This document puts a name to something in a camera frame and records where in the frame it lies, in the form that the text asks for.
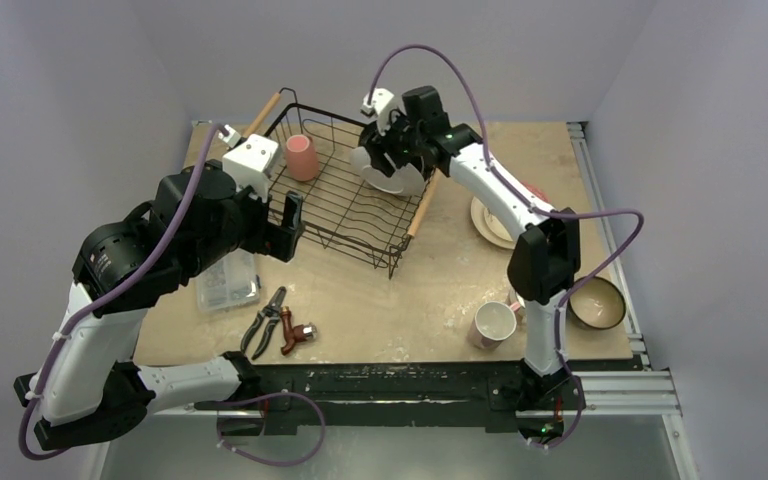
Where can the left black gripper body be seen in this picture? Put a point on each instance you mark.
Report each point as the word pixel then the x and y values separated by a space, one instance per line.
pixel 258 234

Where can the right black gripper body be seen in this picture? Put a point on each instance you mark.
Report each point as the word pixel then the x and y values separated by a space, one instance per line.
pixel 389 146

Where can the black wire dish rack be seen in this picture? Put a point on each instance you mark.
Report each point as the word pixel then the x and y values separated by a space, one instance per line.
pixel 342 213

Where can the pink rimmed large plate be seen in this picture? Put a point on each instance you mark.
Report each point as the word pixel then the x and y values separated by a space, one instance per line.
pixel 476 215

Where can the cream floral small plate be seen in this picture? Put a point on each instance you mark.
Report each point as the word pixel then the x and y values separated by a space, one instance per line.
pixel 494 225

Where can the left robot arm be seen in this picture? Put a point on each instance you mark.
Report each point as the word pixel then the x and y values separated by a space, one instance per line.
pixel 89 390

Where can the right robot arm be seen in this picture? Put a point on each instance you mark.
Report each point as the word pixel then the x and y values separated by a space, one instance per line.
pixel 547 254

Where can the clear plastic screw box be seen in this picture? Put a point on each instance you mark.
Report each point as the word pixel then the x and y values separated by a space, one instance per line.
pixel 230 283

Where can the black pliers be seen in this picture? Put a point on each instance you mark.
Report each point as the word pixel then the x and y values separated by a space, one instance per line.
pixel 266 319

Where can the white enamel mug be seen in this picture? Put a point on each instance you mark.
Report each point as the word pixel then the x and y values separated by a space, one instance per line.
pixel 516 301

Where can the light pink mug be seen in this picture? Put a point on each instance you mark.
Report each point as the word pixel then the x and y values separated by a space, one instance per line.
pixel 493 323

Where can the dark ceramic bowl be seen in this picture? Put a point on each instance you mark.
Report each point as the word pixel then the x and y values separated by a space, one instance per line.
pixel 597 304

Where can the brown handled tool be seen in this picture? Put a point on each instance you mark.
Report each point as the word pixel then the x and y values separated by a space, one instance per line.
pixel 294 335

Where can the black base frame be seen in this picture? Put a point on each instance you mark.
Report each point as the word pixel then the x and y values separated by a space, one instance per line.
pixel 484 395

